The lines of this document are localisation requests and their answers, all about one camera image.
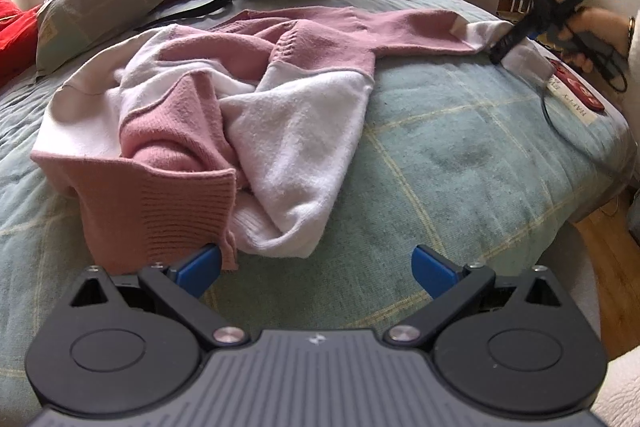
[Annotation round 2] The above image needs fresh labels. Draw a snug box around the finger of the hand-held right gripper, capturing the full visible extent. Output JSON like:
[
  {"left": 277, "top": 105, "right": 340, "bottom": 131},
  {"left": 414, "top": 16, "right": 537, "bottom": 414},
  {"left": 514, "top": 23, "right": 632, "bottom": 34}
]
[{"left": 488, "top": 23, "right": 540, "bottom": 66}]

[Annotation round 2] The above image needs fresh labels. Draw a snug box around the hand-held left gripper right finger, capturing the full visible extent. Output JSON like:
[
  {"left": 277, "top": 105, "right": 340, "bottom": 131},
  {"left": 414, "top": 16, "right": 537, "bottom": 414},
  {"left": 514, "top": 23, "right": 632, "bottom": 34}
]
[{"left": 386, "top": 245, "right": 565, "bottom": 350}]

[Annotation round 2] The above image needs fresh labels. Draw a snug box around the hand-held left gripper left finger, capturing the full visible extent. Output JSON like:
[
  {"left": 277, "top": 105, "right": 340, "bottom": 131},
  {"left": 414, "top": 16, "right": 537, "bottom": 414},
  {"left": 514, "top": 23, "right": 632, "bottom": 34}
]
[{"left": 67, "top": 245, "right": 245, "bottom": 350}]

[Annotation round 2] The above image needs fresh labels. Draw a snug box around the pink and white sweater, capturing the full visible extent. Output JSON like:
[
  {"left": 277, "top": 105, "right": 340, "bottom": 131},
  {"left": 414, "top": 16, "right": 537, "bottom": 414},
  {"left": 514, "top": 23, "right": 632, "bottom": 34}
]
[{"left": 30, "top": 6, "right": 551, "bottom": 275}]

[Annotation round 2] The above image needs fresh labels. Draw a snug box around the person's right hand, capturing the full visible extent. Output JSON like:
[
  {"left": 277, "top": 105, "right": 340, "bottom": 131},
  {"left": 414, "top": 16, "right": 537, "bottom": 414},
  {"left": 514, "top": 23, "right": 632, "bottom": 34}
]
[{"left": 555, "top": 6, "right": 633, "bottom": 74}]

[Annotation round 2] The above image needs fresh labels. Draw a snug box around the person's white fleece robe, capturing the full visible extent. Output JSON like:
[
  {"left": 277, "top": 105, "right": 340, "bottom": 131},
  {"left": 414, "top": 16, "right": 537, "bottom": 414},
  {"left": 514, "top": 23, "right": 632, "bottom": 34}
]
[{"left": 592, "top": 352, "right": 640, "bottom": 427}]

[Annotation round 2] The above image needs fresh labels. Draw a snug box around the black cable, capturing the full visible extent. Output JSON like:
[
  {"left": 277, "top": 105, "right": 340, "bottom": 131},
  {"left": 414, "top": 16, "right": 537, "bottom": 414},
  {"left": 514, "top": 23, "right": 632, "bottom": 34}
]
[{"left": 540, "top": 52, "right": 633, "bottom": 178}]

